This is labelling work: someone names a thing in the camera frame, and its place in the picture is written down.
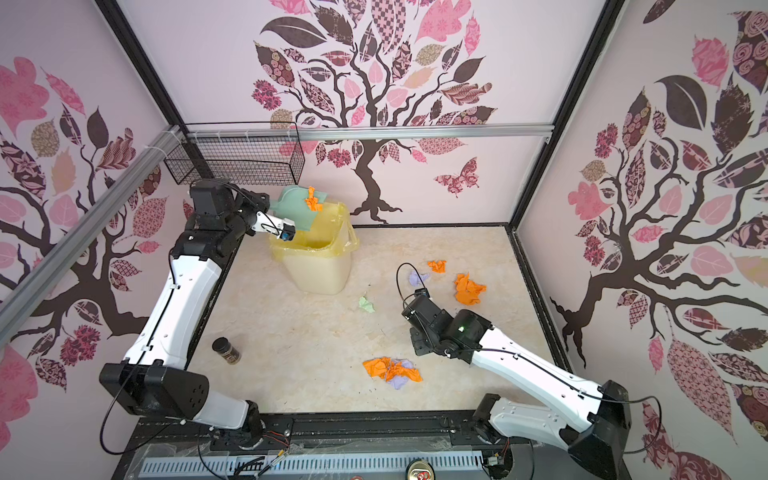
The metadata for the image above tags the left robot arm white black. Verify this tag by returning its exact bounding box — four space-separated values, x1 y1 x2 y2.
99 179 295 449

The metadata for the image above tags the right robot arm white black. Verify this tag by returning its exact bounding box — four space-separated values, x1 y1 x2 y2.
402 288 631 479

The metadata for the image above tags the black wire basket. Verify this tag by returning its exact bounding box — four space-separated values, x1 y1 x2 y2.
164 120 306 186

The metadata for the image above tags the large orange paper scrap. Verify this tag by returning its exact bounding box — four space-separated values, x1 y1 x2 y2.
454 274 487 306

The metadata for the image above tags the small green paper scrap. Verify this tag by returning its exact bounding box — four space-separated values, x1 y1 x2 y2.
358 296 375 313

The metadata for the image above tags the aluminium rail left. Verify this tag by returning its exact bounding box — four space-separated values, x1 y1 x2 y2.
1 125 184 345

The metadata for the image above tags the aluminium rail back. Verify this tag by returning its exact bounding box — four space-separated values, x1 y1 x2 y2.
187 122 554 141

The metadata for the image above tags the yellow bin liner bag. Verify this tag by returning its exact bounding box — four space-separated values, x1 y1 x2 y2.
269 202 359 261

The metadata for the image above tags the green plastic dustpan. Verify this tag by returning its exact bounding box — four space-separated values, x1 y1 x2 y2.
271 185 328 232

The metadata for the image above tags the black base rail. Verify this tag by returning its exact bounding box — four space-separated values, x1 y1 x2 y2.
111 410 591 479

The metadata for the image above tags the aluminium rail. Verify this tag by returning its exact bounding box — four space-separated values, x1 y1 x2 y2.
1 125 184 345
187 122 554 141

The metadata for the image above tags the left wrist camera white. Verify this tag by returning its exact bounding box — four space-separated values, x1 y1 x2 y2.
251 212 296 242

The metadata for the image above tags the small brown jar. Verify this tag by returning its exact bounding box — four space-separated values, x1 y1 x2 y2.
211 337 241 365

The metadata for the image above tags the white slotted cable duct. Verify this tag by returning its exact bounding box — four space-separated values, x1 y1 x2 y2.
128 451 487 479

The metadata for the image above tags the cream trash bin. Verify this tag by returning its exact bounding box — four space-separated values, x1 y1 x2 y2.
275 200 354 296

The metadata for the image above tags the orange green paper scrap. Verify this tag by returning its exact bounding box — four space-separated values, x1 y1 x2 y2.
304 187 323 212

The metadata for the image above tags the metal can top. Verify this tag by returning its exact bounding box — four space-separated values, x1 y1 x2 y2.
406 459 435 480

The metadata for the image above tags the purple paper scrap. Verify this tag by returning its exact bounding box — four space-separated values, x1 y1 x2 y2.
408 270 430 288

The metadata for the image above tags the orange purple paper pile front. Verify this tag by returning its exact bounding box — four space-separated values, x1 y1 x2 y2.
362 357 423 390

